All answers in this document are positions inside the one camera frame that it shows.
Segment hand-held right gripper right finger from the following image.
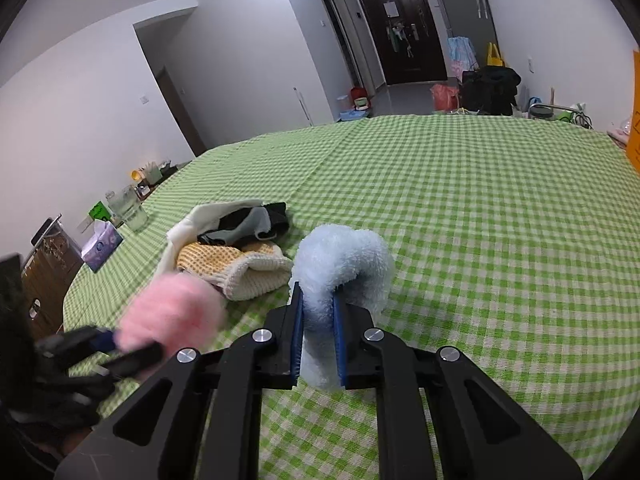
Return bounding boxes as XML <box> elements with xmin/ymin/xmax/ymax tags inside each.
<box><xmin>332</xmin><ymin>294</ymin><xmax>583</xmax><ymax>480</ymax></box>

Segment light blue fluffy cloth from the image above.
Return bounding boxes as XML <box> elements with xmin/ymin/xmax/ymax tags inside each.
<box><xmin>288</xmin><ymin>224</ymin><xmax>395</xmax><ymax>392</ymax></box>

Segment dark brown door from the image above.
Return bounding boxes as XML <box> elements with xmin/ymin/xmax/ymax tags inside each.
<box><xmin>354</xmin><ymin>0</ymin><xmax>449</xmax><ymax>87</ymax></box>

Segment light blue plastic bag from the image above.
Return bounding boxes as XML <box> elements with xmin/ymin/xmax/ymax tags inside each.
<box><xmin>445</xmin><ymin>35</ymin><xmax>474</xmax><ymax>82</ymax></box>

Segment white cloth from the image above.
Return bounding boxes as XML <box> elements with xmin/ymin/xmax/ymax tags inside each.
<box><xmin>154</xmin><ymin>199</ymin><xmax>265</xmax><ymax>282</ymax></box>

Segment black grey cloth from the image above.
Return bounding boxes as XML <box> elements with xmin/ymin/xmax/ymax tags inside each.
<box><xmin>196</xmin><ymin>201</ymin><xmax>292</xmax><ymax>249</ymax></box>

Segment green checked tablecloth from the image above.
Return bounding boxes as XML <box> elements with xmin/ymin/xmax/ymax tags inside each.
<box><xmin>62</xmin><ymin>112</ymin><xmax>640</xmax><ymax>480</ymax></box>

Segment red plastic bag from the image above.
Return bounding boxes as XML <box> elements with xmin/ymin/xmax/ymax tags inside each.
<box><xmin>430</xmin><ymin>83</ymin><xmax>461</xmax><ymax>113</ymax></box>

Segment purple tissue box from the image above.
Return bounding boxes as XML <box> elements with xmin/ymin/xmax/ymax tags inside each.
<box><xmin>80</xmin><ymin>220</ymin><xmax>125</xmax><ymax>274</ymax></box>

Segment glass cup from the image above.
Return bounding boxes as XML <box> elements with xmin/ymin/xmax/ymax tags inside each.
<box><xmin>106</xmin><ymin>184</ymin><xmax>149</xmax><ymax>234</ymax></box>

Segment black bag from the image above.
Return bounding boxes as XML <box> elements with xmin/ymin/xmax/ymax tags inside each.
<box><xmin>460</xmin><ymin>65</ymin><xmax>522</xmax><ymax>117</ymax></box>

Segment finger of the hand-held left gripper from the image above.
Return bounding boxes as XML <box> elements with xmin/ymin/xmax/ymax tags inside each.
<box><xmin>99</xmin><ymin>341</ymin><xmax>165</xmax><ymax>382</ymax></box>
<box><xmin>34</xmin><ymin>325</ymin><xmax>120</xmax><ymax>362</ymax></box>

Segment yellow white waffle towel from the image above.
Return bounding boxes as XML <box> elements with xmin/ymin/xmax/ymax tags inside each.
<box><xmin>175</xmin><ymin>240</ymin><xmax>296</xmax><ymax>303</ymax></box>

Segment pink fluffy cloth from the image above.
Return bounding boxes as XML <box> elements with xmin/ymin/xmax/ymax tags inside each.
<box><xmin>115</xmin><ymin>273</ymin><xmax>227</xmax><ymax>357</ymax></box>

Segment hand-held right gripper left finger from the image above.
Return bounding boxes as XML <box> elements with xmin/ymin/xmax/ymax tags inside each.
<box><xmin>54</xmin><ymin>281</ymin><xmax>306</xmax><ymax>480</ymax></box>

